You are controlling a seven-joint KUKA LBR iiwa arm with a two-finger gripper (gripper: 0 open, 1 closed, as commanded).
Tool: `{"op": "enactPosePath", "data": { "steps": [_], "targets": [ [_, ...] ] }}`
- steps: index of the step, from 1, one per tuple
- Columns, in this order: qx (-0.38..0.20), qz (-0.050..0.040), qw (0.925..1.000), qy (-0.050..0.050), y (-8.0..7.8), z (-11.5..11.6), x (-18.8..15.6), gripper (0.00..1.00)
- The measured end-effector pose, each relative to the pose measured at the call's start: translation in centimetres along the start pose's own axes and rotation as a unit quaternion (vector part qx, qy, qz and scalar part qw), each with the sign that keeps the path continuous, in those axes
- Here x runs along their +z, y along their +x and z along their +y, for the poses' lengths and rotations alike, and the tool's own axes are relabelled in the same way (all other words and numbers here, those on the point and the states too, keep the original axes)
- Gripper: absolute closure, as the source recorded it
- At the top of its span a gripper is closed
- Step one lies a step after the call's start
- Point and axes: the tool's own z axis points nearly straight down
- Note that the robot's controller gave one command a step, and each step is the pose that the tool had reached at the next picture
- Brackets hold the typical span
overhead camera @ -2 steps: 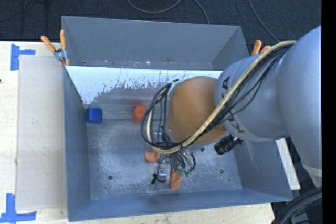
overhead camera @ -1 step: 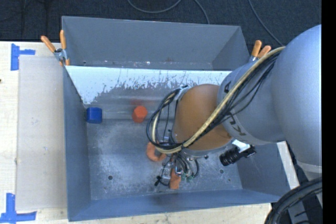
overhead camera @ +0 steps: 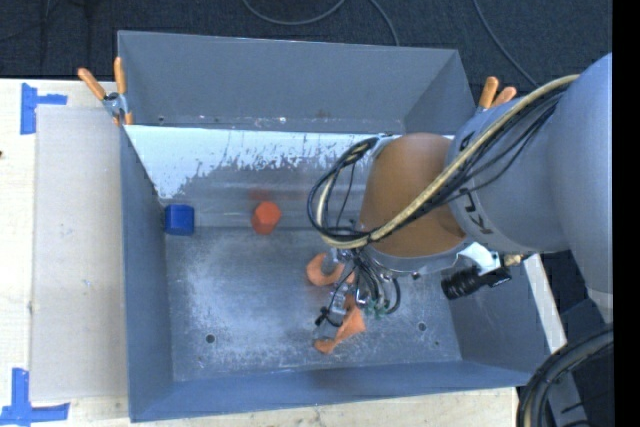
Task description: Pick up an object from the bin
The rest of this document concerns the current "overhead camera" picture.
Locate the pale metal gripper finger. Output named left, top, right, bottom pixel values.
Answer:
left=312, top=310, right=335, bottom=343
left=324, top=289, right=350, bottom=319

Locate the grey metal bin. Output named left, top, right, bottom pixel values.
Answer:
left=116, top=30, right=552, bottom=424

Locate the orange-red hexagonal block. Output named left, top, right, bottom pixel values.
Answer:
left=250, top=200, right=283, bottom=237

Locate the blue block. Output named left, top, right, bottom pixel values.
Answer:
left=164, top=203, right=196, bottom=237

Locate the pale wood flat board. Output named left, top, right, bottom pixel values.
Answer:
left=28, top=104, right=129, bottom=404

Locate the black cylinder on white bracket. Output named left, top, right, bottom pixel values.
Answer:
left=440, top=242, right=526, bottom=302

